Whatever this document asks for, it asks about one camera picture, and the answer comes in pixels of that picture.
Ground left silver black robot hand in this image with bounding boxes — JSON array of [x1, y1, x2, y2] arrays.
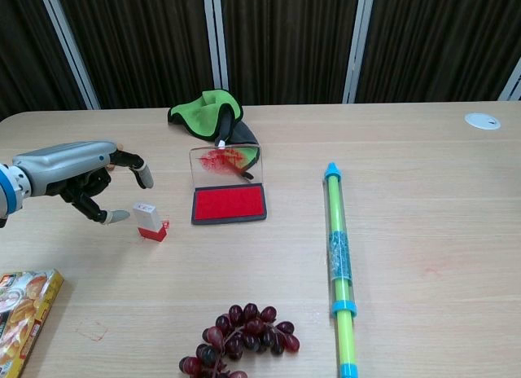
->
[[11, 140, 155, 226]]

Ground small red white stamp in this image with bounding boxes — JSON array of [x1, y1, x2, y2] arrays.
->
[[133, 202, 170, 244]]

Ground red ink pad with lid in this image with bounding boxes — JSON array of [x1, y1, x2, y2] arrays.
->
[[189, 143, 269, 226]]

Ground green black cloth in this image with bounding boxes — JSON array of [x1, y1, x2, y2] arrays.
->
[[166, 90, 259, 147]]

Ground yellow snack box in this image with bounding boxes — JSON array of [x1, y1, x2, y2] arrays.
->
[[0, 268, 65, 378]]

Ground bunch of red grapes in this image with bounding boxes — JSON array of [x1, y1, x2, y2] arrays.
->
[[178, 302, 301, 378]]

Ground green blue plastic tube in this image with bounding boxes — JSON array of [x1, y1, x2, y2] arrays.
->
[[322, 161, 361, 378]]

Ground white round cable grommet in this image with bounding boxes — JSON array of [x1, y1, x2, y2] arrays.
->
[[464, 112, 501, 130]]

